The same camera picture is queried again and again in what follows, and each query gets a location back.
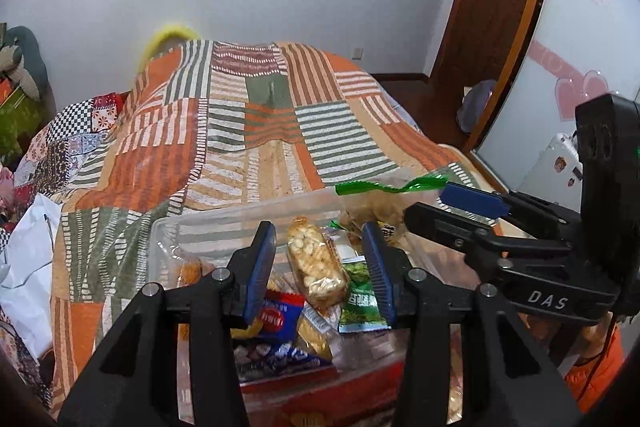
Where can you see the red label snack packet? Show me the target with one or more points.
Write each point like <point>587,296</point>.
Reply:
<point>280,312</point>

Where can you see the beige puffed snack packet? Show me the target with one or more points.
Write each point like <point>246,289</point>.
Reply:
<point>315,267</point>

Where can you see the clear plastic storage box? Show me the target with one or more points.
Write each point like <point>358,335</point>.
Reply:
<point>225,227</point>

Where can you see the white sliding door with hearts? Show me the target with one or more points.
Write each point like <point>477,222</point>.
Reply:
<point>590,47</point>

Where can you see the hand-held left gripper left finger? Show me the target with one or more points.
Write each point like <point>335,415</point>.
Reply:
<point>260,272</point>

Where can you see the white case with stickers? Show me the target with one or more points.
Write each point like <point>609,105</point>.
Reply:
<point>550,167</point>

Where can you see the wooden wardrobe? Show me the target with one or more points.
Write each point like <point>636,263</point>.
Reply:
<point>530,32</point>

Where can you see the grey cloth bundle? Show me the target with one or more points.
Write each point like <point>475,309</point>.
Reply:
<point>475,107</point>

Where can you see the blue chip packet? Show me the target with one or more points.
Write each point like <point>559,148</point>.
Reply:
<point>280,354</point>

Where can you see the green pea packet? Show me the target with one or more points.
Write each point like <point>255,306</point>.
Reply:
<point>360,302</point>

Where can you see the yellow curved cushion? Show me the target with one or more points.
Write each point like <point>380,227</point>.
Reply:
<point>165,32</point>

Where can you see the green-edged clear snack packet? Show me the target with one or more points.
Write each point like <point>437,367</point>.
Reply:
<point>380,212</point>

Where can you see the striped patchwork blanket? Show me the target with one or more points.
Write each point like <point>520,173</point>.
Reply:
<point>260,122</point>

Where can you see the checkered patchwork quilt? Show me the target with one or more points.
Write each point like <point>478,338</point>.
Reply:
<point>75,127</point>

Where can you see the person's right forearm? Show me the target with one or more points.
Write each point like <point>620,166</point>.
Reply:
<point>595,372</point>

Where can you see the clear packet of orange cookies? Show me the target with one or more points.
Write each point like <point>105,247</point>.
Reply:
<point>187,272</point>

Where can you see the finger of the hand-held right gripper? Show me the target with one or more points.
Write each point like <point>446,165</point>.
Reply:
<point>440,222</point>
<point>475,199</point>

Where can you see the green gift bag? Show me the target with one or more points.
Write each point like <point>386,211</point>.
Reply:
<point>20,117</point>

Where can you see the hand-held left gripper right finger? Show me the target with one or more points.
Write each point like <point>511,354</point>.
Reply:
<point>377,272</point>

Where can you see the white plastic bag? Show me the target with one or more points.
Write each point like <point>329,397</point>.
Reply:
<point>30,267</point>

